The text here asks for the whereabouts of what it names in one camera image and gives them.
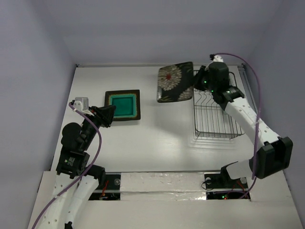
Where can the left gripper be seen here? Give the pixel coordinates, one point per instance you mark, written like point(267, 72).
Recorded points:
point(104, 114)

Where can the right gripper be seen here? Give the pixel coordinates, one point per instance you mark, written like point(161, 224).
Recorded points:
point(198, 78)

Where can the teal square plate brown rim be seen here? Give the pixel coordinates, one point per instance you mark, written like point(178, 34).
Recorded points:
point(127, 102)

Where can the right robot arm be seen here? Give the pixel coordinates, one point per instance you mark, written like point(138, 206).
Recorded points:
point(272, 153)

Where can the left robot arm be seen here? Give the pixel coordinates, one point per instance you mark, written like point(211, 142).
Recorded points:
point(76, 178)

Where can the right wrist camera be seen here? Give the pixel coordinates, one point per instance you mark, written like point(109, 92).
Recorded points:
point(216, 58)

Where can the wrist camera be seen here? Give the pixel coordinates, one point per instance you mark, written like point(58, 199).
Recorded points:
point(82, 102)
point(216, 58)

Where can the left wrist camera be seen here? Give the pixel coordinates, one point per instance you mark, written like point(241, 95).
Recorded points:
point(82, 102)

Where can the wire dish rack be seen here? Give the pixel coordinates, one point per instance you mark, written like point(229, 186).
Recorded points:
point(210, 121)

